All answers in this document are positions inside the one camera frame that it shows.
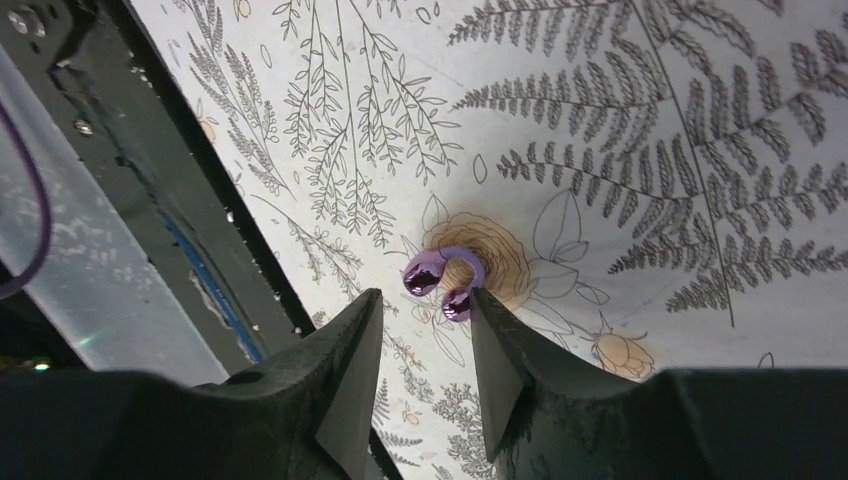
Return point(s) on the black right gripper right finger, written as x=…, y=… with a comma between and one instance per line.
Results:
x=547, y=414

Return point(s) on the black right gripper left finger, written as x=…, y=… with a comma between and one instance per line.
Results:
x=304, y=413

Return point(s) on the floral table mat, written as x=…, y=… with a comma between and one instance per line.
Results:
x=649, y=184

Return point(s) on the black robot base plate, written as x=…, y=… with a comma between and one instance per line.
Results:
x=116, y=210

